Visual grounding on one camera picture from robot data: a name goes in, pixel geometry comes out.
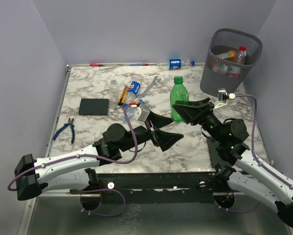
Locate blue handled pliers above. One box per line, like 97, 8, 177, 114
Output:
52, 117, 75, 143

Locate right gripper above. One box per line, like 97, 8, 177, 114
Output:
172, 97, 225, 143

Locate red green label water bottle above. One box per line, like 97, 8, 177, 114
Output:
228, 46, 247, 78

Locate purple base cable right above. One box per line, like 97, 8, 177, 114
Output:
214, 198, 262, 213

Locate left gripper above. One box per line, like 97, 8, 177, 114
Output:
120, 111, 183, 153

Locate black notebook right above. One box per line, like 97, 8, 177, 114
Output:
207, 139, 225, 171

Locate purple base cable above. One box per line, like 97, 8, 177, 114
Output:
214, 198, 262, 213
79, 188, 126, 217

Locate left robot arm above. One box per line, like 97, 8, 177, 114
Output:
12, 112, 183, 201

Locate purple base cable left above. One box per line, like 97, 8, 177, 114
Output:
79, 188, 126, 217

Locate silver open-end wrench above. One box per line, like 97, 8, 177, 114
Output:
136, 76, 161, 99

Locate green plastic bottle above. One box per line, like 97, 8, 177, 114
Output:
170, 76, 189, 123

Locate blue handled screwdriver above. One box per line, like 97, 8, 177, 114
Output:
129, 63, 150, 66

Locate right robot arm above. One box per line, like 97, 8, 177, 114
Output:
172, 94, 293, 228

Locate Pepsi bottle blue label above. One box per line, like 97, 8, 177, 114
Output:
123, 81, 141, 105

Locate clear bottle purple label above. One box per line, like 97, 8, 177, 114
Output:
122, 97, 146, 122

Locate red handled screwdriver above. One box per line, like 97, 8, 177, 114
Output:
90, 63, 106, 67

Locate black box left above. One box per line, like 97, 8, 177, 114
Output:
78, 98, 109, 116

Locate grey mesh waste bin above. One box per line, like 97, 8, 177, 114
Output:
200, 28, 262, 97

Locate large orange label bottle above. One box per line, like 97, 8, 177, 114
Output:
212, 50, 237, 75

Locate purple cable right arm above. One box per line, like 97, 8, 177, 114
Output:
234, 93, 293, 191

